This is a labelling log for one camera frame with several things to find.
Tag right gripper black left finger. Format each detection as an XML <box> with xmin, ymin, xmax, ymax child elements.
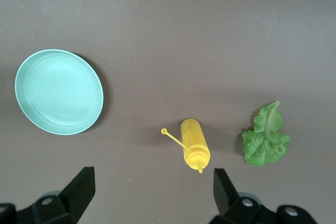
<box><xmin>0</xmin><ymin>166</ymin><xmax>95</xmax><ymax>224</ymax></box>

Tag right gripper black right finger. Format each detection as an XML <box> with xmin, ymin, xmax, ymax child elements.
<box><xmin>209</xmin><ymin>168</ymin><xmax>318</xmax><ymax>224</ymax></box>

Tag green lettuce leaf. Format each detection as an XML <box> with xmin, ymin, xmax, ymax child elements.
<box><xmin>241</xmin><ymin>100</ymin><xmax>291</xmax><ymax>167</ymax></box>

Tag yellow squeeze bottle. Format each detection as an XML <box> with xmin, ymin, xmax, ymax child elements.
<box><xmin>160</xmin><ymin>118</ymin><xmax>211</xmax><ymax>174</ymax></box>

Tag mint green plate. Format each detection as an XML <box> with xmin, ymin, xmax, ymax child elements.
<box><xmin>14</xmin><ymin>49</ymin><xmax>104</xmax><ymax>136</ymax></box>

